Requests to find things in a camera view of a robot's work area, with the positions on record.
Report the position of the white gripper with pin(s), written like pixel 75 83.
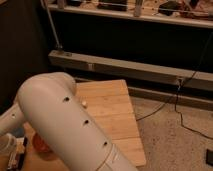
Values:
pixel 7 144

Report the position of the black and white board eraser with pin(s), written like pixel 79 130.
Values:
pixel 17 157

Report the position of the wooden table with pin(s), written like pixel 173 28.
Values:
pixel 113 116

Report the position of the metal lamp pole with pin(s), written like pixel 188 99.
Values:
pixel 59 47

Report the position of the black box on floor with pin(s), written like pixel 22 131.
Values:
pixel 209 157

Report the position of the white shelf with clutter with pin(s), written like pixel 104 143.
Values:
pixel 177 12

